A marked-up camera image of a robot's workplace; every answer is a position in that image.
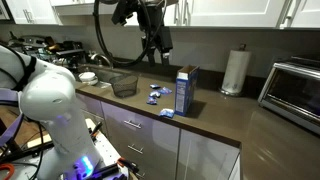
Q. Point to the white paper towel roll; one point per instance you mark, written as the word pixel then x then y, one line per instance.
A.
pixel 236 70

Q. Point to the white upper cabinets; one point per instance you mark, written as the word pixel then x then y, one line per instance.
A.
pixel 282 14

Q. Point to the white bowl in sink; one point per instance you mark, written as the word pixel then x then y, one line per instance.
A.
pixel 88 78

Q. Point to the robot base table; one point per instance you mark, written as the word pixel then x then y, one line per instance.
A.
pixel 74 157

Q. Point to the black wire mesh basket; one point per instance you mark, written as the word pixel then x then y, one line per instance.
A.
pixel 124 86

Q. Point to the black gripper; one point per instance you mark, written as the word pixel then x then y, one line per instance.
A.
pixel 157 34

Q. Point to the cluttered dish rack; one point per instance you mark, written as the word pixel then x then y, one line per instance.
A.
pixel 68 53

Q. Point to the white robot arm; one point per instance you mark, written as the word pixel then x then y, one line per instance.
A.
pixel 45 93

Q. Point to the chrome sink faucet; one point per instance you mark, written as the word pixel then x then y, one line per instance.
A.
pixel 101 60

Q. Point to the silver toaster oven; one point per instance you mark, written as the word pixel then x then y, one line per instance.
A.
pixel 292 90

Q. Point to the white lower cabinet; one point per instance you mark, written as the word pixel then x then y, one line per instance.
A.
pixel 163 151

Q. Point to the blue cardboard food box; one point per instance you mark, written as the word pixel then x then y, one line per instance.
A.
pixel 186 81

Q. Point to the blue sachet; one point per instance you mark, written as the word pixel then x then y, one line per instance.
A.
pixel 169 113
pixel 165 91
pixel 154 86
pixel 155 94
pixel 151 101

